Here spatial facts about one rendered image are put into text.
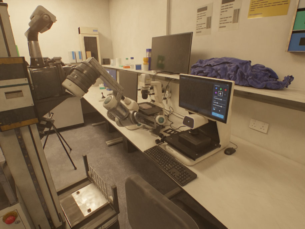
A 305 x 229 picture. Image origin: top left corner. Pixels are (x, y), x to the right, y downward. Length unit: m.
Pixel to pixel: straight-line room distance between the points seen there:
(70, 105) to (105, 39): 1.78
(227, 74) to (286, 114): 0.52
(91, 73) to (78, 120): 2.83
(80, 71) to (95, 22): 3.41
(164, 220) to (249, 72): 1.07
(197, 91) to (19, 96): 1.05
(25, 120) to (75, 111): 2.64
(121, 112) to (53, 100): 0.39
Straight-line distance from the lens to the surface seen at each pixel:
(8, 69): 0.97
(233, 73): 1.38
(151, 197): 0.69
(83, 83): 0.88
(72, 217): 1.53
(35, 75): 1.01
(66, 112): 3.60
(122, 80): 2.30
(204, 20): 2.03
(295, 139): 1.53
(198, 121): 1.16
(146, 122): 1.12
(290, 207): 1.17
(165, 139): 1.27
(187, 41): 1.82
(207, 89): 1.13
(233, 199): 1.06
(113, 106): 0.98
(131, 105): 1.56
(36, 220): 1.43
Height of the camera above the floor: 1.48
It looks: 21 degrees down
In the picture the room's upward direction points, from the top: straight up
